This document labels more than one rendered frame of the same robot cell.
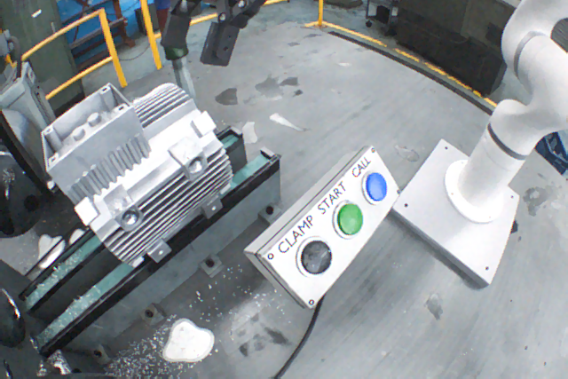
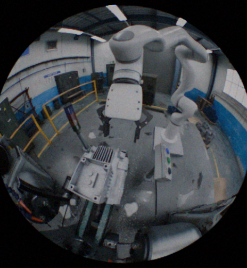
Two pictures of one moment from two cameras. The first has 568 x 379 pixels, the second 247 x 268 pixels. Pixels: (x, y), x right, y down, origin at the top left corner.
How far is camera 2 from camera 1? 22 cm
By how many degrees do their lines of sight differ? 21
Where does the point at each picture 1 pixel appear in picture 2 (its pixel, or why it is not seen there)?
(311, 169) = (129, 148)
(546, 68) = (186, 106)
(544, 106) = (187, 114)
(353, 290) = not seen: hidden behind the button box
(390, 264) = not seen: hidden behind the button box
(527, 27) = (179, 95)
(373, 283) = not seen: hidden behind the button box
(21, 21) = (5, 124)
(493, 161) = (174, 128)
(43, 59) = (16, 137)
